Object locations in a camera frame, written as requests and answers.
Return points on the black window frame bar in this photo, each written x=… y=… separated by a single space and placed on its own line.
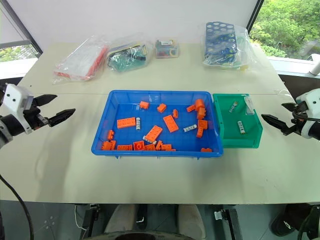
x=22 y=27
x=255 y=15

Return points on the black table leg bracket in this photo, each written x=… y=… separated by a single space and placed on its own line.
x=228 y=222
x=90 y=220

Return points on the orange plastic L-shaped part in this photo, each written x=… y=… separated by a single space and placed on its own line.
x=202 y=127

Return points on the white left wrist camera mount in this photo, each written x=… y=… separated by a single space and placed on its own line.
x=15 y=96

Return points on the flat orange building plate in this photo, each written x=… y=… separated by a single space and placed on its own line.
x=126 y=123
x=170 y=123
x=154 y=133

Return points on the black shoe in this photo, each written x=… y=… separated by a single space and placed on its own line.
x=290 y=220

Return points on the round-topped orange building block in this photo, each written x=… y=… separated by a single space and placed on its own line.
x=199 y=103

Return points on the clear plastic bag with racks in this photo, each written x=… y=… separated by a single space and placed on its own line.
x=243 y=47

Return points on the blue test tube rack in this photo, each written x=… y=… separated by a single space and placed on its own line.
x=221 y=37

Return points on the green plastic bin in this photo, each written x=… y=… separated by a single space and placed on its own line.
x=225 y=135

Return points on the clear box of colourful parts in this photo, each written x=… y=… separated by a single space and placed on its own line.
x=167 y=48

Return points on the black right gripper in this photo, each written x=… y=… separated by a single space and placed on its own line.
x=298 y=120

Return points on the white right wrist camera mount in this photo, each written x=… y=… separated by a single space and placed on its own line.
x=311 y=98

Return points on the white label card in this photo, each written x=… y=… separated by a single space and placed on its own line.
x=250 y=106

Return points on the plastic bag with red sticks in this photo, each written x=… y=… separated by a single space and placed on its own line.
x=80 y=60

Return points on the orange plastic part with hole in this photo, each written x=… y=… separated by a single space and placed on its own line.
x=138 y=145

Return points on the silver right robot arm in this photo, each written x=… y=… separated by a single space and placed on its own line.
x=311 y=130

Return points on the small orange building block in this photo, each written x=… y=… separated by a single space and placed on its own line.
x=201 y=113
x=159 y=145
x=110 y=135
x=144 y=105
x=206 y=150
x=175 y=114
x=190 y=108
x=108 y=145
x=150 y=147
x=161 y=108

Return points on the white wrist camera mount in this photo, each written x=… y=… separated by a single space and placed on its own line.
x=15 y=96
x=311 y=98

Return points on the blue plastic tray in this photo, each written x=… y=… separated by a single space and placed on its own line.
x=120 y=110

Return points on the white post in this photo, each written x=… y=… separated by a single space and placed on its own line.
x=315 y=66

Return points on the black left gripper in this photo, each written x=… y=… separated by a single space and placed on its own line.
x=33 y=117

